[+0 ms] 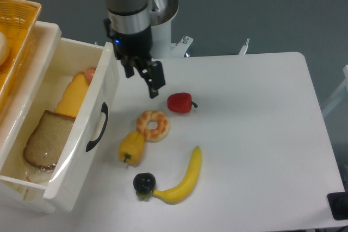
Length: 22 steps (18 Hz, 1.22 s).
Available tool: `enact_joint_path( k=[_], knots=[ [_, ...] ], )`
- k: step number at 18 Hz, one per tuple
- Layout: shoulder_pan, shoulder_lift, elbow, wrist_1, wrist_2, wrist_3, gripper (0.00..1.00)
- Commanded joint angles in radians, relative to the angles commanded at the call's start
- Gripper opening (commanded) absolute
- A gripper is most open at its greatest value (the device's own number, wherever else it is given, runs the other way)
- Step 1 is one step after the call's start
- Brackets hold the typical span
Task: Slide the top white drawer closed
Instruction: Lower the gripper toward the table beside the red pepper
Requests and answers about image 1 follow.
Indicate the yellow banana toy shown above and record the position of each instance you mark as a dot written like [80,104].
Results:
[182,190]

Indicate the black top drawer handle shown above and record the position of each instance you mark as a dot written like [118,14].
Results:
[100,128]

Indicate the white bun in basket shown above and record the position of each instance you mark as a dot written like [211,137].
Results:
[4,48]

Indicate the white bracket behind table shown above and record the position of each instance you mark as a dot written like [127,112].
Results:
[244,48]

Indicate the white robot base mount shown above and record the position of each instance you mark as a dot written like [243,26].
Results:
[162,12]

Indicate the red bell pepper toy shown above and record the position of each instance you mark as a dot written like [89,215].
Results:
[180,102]

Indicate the brown bread slice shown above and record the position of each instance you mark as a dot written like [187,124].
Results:
[47,141]

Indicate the yellow bell pepper toy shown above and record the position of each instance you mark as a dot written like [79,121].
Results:
[131,148]

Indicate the orange sausage toy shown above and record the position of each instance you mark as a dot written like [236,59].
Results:
[89,74]

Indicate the orange wicker basket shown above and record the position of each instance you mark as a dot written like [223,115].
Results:
[18,18]

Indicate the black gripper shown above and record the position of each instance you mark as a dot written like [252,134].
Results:
[134,49]

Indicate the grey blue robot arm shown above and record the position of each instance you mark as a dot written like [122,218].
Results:
[140,31]

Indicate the yellow bread loaf toy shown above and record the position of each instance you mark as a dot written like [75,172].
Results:
[73,96]

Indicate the white drawer cabinet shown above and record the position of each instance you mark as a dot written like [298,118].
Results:
[38,53]

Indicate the braided donut toy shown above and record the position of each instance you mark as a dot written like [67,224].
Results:
[153,124]

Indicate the white bread slice toy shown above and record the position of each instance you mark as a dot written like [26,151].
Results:
[39,175]

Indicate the black device at edge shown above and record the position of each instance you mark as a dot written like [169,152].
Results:
[338,205]

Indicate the dark purple eggplant toy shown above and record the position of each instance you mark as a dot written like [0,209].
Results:
[144,185]

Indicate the white drawer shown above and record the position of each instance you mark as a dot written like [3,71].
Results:
[69,59]

